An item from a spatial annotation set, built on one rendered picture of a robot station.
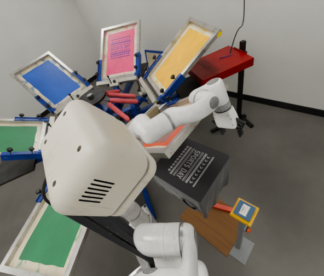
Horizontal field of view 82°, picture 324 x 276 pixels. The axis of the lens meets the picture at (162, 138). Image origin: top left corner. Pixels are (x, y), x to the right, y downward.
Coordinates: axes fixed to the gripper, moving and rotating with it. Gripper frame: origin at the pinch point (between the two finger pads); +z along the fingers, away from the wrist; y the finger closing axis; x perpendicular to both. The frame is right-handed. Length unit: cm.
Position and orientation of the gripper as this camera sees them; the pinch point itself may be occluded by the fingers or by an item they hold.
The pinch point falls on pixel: (231, 132)
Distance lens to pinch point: 96.7
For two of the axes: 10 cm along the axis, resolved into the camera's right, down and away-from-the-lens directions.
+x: 6.1, -6.8, 4.0
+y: 6.4, 1.3, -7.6
